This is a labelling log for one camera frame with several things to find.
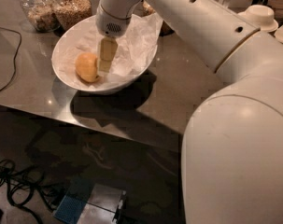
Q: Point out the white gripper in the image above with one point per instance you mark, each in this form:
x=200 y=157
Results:
x=111 y=23

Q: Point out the orange fruit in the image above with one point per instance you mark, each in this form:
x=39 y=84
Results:
x=86 y=67

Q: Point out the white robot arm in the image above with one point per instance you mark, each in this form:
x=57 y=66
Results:
x=232 y=150

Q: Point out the white oval bowl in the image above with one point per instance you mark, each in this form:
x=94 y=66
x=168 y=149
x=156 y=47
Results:
x=66 y=75

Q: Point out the small white bowl on plates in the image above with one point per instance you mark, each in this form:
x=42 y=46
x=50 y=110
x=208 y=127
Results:
x=261 y=16

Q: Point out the white paper liner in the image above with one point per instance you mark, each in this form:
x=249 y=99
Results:
x=138 y=47

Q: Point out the glass cereal jar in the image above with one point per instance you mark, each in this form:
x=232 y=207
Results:
x=70 y=12
x=40 y=13
x=148 y=10

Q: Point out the glass cereal jar far left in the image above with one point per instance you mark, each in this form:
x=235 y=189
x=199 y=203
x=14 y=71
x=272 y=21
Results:
x=40 y=13

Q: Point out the blue and metal floor box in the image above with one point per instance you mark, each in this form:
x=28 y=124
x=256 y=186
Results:
x=86 y=202

